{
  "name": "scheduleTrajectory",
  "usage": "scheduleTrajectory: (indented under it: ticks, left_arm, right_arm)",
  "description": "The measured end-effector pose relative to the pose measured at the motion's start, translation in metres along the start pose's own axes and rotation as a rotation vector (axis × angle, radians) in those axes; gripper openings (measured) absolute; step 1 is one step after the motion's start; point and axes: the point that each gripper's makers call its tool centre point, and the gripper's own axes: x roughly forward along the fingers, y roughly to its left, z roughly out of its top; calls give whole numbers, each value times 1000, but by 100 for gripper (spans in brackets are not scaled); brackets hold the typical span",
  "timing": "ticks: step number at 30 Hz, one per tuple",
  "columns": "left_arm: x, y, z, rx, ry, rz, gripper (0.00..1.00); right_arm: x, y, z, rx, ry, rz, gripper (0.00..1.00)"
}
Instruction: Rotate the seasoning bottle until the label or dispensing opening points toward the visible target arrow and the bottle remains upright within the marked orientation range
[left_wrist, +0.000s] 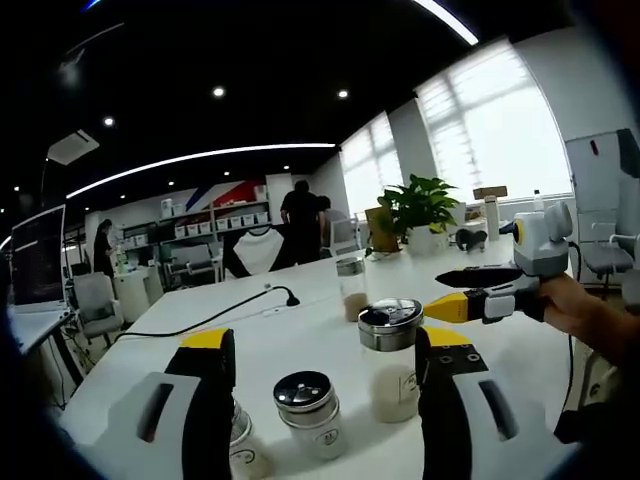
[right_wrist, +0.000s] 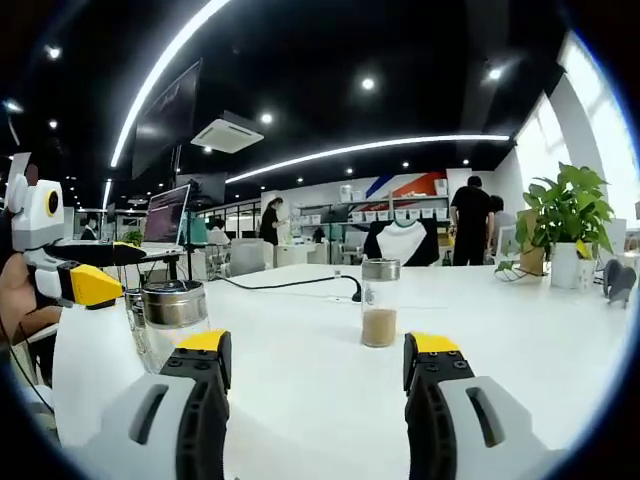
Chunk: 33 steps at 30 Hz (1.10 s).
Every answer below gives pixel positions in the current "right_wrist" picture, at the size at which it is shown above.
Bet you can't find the large green plant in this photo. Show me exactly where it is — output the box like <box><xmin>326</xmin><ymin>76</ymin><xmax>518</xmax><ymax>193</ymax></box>
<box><xmin>514</xmin><ymin>162</ymin><xmax>616</xmax><ymax>261</ymax></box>

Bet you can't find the hanging dark monitor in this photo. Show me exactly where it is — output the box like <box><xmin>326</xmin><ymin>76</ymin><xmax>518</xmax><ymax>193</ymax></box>
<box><xmin>130</xmin><ymin>58</ymin><xmax>204</xmax><ymax>180</ymax></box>

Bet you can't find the white mesh chair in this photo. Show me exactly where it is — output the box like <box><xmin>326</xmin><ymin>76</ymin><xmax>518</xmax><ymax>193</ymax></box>
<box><xmin>499</xmin><ymin>224</ymin><xmax>519</xmax><ymax>261</ymax></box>

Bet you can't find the shelf of white bins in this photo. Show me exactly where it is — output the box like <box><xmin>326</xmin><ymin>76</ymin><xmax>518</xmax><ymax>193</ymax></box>
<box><xmin>294</xmin><ymin>177</ymin><xmax>451</xmax><ymax>226</ymax></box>

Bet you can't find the black power cable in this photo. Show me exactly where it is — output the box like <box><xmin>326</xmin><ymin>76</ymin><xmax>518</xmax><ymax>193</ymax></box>
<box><xmin>204</xmin><ymin>272</ymin><xmax>364</xmax><ymax>305</ymax></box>

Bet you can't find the white plant pot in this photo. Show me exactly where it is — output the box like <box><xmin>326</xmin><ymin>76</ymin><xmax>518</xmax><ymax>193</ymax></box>
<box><xmin>549</xmin><ymin>243</ymin><xmax>581</xmax><ymax>290</ymax></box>

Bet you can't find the black and white t-shirt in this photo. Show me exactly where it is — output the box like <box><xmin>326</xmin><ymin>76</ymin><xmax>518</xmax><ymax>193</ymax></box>
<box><xmin>363</xmin><ymin>218</ymin><xmax>442</xmax><ymax>267</ymax></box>

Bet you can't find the open laptop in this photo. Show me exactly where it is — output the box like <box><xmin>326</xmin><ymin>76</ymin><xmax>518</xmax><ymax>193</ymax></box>
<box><xmin>141</xmin><ymin>183</ymin><xmax>194</xmax><ymax>257</ymax></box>

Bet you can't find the seasoning bottle brown powder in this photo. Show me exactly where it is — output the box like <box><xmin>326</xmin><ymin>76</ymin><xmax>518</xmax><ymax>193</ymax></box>
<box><xmin>360</xmin><ymin>258</ymin><xmax>401</xmax><ymax>348</ymax></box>

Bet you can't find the person's left hand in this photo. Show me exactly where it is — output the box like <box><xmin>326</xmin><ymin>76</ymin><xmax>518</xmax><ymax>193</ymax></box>
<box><xmin>0</xmin><ymin>253</ymin><xmax>64</xmax><ymax>346</ymax></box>

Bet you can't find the patterned white cup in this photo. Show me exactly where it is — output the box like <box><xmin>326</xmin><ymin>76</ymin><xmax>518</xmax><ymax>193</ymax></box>
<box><xmin>577</xmin><ymin>257</ymin><xmax>599</xmax><ymax>293</ymax></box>

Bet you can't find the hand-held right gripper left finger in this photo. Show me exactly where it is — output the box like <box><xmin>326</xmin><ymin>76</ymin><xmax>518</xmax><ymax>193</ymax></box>
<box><xmin>82</xmin><ymin>328</ymin><xmax>234</xmax><ymax>480</ymax></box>

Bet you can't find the grey elephant figure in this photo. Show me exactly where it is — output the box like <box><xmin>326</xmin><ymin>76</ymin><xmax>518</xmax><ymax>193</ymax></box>
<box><xmin>602</xmin><ymin>258</ymin><xmax>639</xmax><ymax>309</ymax></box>

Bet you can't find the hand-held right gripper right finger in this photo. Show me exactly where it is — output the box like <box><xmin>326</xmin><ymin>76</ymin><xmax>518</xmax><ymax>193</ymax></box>
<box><xmin>402</xmin><ymin>330</ymin><xmax>567</xmax><ymax>480</ymax></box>

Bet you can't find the brown paper bag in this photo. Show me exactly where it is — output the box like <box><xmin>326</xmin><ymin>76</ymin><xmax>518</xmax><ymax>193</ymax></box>
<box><xmin>517</xmin><ymin>209</ymin><xmax>546</xmax><ymax>276</ymax></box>

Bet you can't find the tall seasoning bottle beige powder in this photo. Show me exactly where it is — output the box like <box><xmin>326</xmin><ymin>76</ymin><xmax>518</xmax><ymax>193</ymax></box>
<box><xmin>141</xmin><ymin>279</ymin><xmax>212</xmax><ymax>375</ymax></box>

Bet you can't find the black laptop stand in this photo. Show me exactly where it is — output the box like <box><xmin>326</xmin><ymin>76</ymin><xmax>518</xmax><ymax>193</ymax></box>
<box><xmin>169</xmin><ymin>249</ymin><xmax>201</xmax><ymax>281</ymax></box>

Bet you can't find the ceiling air conditioner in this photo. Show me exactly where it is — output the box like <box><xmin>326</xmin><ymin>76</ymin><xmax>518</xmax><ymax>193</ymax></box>
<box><xmin>190</xmin><ymin>110</ymin><xmax>265</xmax><ymax>154</ymax></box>

